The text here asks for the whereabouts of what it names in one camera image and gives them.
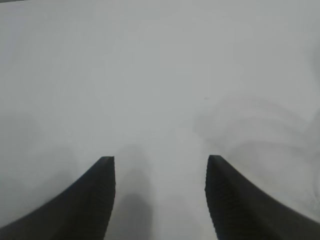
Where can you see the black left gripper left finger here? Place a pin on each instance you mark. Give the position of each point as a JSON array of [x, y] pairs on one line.
[[70, 212]]

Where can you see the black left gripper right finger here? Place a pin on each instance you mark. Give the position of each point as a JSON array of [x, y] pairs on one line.
[[245, 215]]

